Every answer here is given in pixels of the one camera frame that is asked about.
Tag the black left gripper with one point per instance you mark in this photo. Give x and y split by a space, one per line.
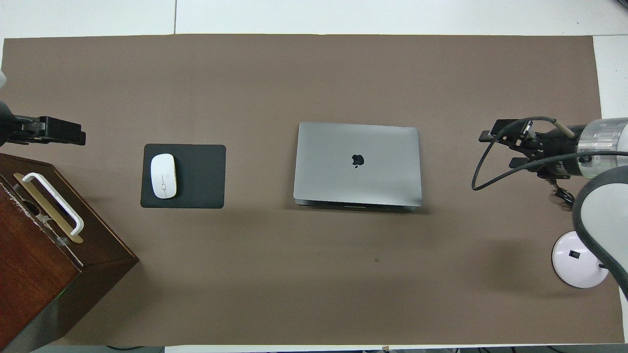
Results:
19 130

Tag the silver laptop with apple logo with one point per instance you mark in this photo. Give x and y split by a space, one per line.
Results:
343 181

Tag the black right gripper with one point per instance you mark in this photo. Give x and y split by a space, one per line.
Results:
559 147

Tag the dark wooden box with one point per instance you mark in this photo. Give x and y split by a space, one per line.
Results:
34 274

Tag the black mouse pad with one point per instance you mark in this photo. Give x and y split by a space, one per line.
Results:
201 176

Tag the large brown table mat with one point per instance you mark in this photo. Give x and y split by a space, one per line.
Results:
343 269

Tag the white computer mouse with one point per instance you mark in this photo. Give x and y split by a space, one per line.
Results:
163 175

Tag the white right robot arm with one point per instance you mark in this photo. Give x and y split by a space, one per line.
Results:
603 206

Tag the white desk lamp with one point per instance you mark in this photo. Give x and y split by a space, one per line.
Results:
571 264

